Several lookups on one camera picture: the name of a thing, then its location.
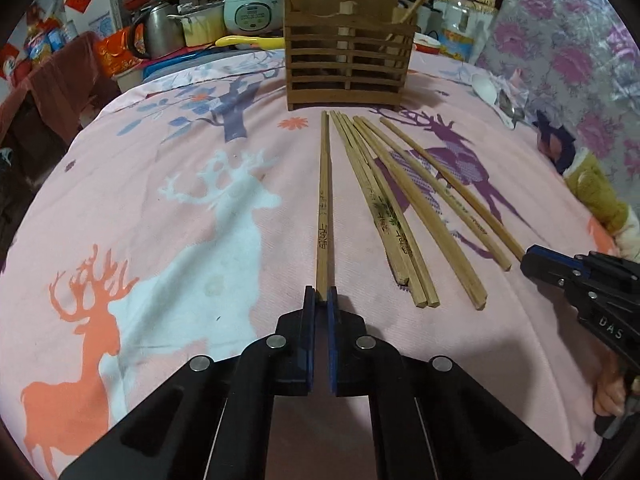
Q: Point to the person's right hand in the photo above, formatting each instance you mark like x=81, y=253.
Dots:
x=610, y=390

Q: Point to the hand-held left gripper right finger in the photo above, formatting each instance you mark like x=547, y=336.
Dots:
x=332, y=350

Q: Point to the wooden slatted utensil holder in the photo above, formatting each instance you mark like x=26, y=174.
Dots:
x=350, y=80

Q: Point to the row of blue cans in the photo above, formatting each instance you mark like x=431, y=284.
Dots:
x=50, y=42

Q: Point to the red and white bowl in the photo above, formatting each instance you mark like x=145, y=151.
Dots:
x=427, y=44

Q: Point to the orange snack bag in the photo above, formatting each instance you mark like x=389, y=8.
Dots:
x=117, y=52

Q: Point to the dark red cloth covered table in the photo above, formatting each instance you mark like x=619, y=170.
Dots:
x=60, y=85

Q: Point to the purple floral blanket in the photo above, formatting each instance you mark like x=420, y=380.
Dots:
x=565, y=35

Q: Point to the clear oil bottle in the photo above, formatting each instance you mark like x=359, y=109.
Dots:
x=462, y=25

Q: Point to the blue plastic lid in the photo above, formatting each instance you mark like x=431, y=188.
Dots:
x=180, y=62

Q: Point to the dark blue cloth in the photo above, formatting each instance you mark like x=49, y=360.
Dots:
x=555, y=145

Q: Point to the group of wooden chopsticks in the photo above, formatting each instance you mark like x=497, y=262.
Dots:
x=385, y=210

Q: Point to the printed bamboo chopstick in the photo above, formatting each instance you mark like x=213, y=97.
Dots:
x=324, y=210

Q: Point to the pink deer print bedsheet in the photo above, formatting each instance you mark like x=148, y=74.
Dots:
x=200, y=260

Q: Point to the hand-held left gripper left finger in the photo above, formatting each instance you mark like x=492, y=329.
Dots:
x=309, y=340

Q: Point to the white rice cooker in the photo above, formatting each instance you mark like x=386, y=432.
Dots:
x=252, y=7

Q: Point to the white plastic spoon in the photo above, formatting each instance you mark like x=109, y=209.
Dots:
x=485, y=89

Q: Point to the metal spoon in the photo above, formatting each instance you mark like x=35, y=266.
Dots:
x=507, y=105

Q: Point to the cream enamel pot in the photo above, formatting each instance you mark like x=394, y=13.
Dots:
x=202, y=22

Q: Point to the small white cooker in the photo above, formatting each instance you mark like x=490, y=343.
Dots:
x=431, y=15

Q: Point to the yellow green towel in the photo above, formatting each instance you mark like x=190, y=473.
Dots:
x=597, y=190

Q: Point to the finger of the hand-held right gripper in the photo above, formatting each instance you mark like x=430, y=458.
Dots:
x=545, y=265

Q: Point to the steel kettle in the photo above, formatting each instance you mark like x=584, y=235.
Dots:
x=162, y=30

